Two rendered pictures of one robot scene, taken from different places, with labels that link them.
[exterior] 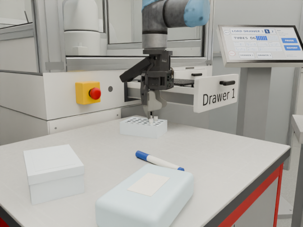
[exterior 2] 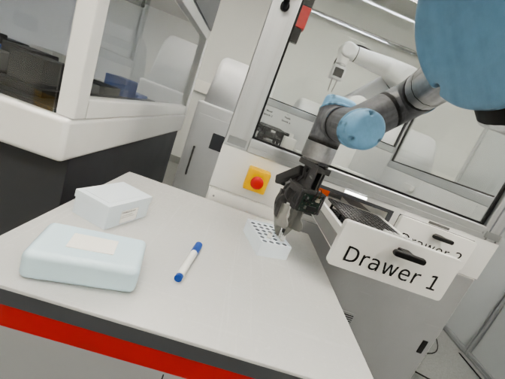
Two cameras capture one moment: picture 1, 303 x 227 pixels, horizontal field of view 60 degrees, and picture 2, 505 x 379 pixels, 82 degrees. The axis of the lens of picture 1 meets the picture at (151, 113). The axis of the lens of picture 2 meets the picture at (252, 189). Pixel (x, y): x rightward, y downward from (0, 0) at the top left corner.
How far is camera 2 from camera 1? 0.46 m
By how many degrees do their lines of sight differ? 42
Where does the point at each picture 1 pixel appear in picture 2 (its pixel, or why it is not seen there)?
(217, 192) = (151, 313)
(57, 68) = (238, 144)
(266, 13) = not seen: outside the picture
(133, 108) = (310, 225)
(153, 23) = (317, 129)
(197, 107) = (330, 256)
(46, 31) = (243, 109)
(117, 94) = not seen: hidden behind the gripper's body
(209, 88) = (367, 244)
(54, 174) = (89, 199)
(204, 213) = (95, 305)
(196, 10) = (347, 125)
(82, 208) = not seen: hidden behind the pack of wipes
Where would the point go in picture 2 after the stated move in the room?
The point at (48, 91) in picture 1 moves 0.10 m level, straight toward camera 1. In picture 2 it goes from (220, 160) to (202, 160)
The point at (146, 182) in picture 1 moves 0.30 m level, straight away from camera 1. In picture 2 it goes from (95, 241) to (237, 233)
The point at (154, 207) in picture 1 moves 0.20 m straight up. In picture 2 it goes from (43, 250) to (72, 104)
